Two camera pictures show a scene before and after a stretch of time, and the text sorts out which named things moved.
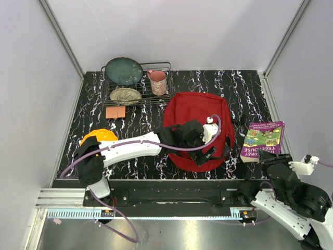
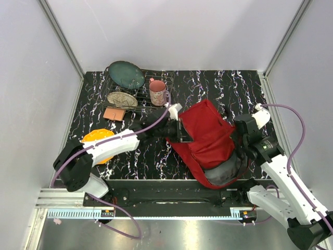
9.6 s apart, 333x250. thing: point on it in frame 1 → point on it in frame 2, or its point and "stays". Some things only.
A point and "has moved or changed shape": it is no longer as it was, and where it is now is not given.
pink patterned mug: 158,82 → 158,95
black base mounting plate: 173,194 stays
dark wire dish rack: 155,87 has moved or changed shape
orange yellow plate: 102,135 stays
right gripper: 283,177 → 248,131
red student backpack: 183,107 has moved or changed shape
